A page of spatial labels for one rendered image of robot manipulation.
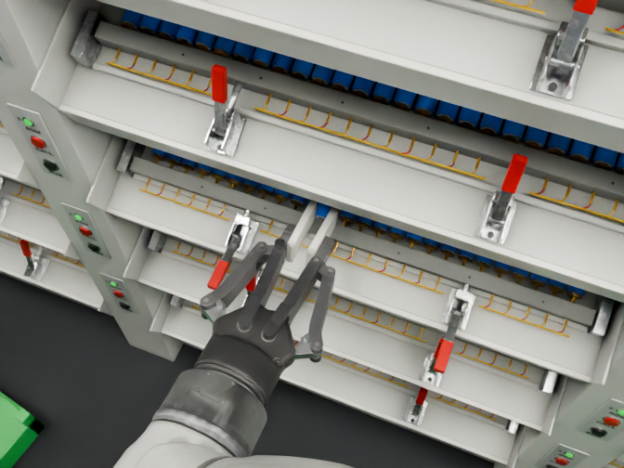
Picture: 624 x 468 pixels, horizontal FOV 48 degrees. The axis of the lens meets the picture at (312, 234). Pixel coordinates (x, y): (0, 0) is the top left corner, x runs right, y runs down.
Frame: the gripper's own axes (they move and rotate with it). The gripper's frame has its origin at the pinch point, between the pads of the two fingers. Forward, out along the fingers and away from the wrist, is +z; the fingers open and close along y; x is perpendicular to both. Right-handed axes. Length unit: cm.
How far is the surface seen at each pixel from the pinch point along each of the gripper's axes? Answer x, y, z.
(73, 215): 13.3, 32.7, -0.4
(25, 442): 62, 43, -17
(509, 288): 3.2, -21.6, 4.7
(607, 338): 4.3, -32.9, 3.7
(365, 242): 3.5, -5.1, 4.1
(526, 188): -13.5, -18.8, 2.9
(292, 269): 8.4, 2.1, 0.5
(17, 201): 25, 50, 6
